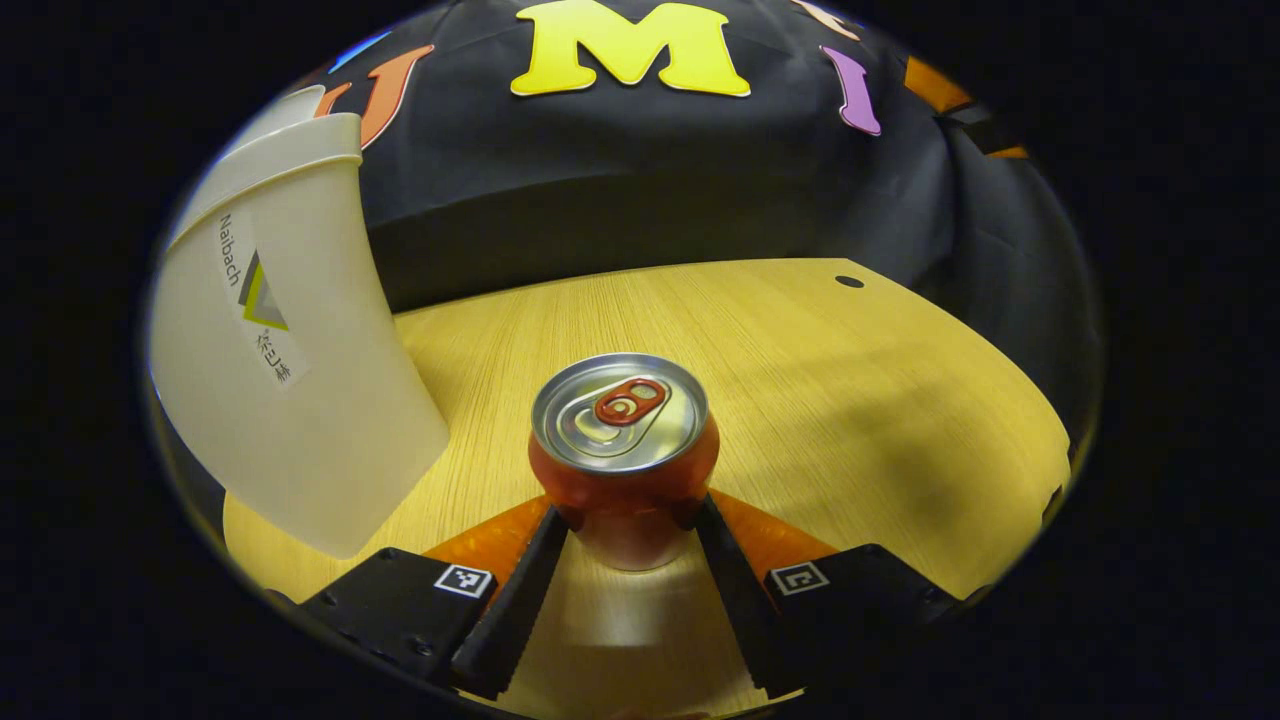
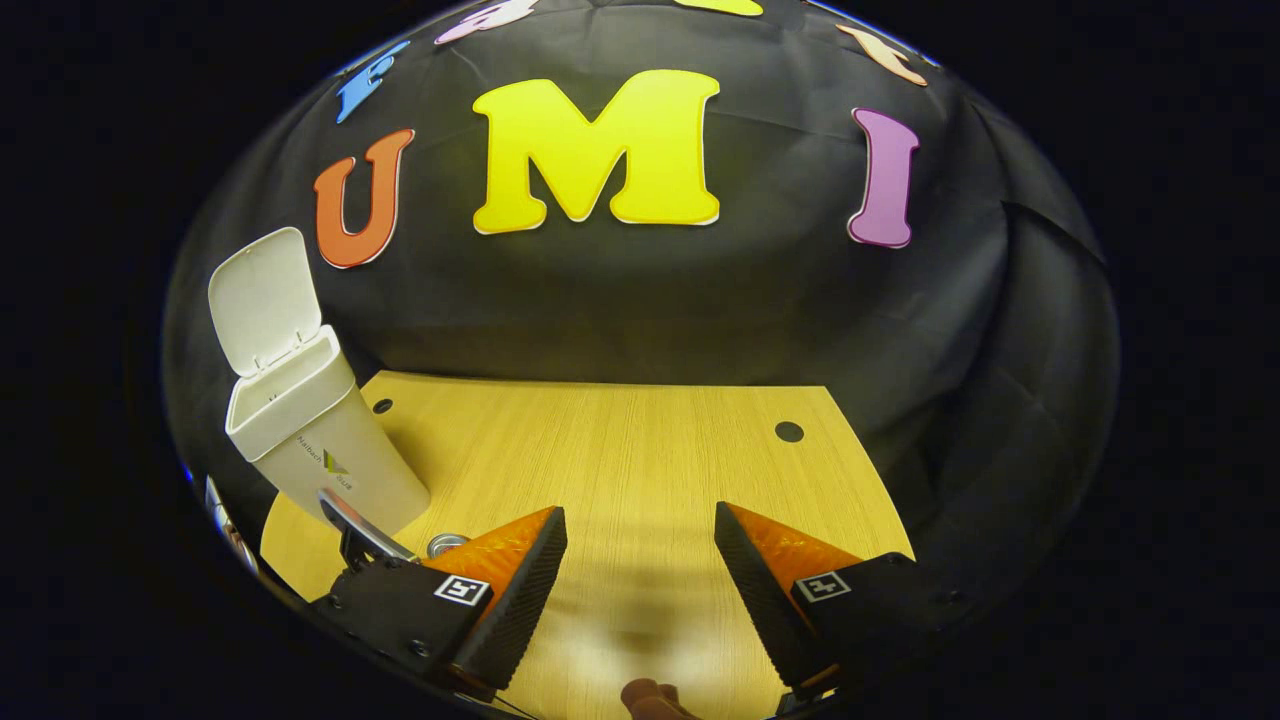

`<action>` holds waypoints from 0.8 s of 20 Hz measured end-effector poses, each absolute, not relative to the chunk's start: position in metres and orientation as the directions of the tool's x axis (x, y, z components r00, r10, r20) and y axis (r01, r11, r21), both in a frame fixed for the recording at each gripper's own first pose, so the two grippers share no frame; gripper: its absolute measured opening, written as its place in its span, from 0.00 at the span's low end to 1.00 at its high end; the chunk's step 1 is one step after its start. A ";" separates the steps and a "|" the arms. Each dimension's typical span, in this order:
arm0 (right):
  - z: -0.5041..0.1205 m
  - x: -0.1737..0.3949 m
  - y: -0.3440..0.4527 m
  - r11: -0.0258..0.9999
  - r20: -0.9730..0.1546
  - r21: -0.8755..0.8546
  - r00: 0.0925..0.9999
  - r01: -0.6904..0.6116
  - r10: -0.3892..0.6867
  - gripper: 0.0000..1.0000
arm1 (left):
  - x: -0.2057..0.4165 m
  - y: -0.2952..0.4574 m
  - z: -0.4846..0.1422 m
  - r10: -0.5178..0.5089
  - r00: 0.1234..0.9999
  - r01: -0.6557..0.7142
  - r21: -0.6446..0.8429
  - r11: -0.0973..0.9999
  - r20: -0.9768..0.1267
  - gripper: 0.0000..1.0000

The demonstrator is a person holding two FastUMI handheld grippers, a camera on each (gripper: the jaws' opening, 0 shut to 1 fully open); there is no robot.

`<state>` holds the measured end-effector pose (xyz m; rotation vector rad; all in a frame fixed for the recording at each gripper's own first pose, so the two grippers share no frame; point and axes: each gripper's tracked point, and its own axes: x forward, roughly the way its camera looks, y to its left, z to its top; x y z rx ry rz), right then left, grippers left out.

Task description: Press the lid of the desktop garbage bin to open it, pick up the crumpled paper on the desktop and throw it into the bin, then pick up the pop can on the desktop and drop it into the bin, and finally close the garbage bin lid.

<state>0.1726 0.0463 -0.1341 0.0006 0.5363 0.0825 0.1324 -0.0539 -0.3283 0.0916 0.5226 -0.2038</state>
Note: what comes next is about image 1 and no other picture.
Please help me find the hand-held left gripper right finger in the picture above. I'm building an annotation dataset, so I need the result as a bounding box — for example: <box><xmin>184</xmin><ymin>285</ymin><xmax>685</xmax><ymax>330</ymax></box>
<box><xmin>693</xmin><ymin>490</ymin><xmax>966</xmax><ymax>701</ymax></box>

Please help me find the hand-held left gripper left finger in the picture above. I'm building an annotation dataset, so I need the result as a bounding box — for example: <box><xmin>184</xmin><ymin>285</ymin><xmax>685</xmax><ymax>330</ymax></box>
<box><xmin>298</xmin><ymin>497</ymin><xmax>571</xmax><ymax>701</ymax></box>

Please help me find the red pop can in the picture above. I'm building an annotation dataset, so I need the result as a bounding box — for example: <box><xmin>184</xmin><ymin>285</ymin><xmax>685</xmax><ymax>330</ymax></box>
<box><xmin>528</xmin><ymin>352</ymin><xmax>721</xmax><ymax>573</ymax></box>

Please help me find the white desktop garbage bin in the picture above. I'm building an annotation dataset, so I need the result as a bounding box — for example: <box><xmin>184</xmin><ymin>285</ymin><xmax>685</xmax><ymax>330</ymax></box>
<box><xmin>148</xmin><ymin>85</ymin><xmax>451</xmax><ymax>559</ymax></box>

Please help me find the black backdrop cloth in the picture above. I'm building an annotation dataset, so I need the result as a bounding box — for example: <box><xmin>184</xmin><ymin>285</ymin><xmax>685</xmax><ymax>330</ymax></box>
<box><xmin>300</xmin><ymin>0</ymin><xmax>1101</xmax><ymax>421</ymax></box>

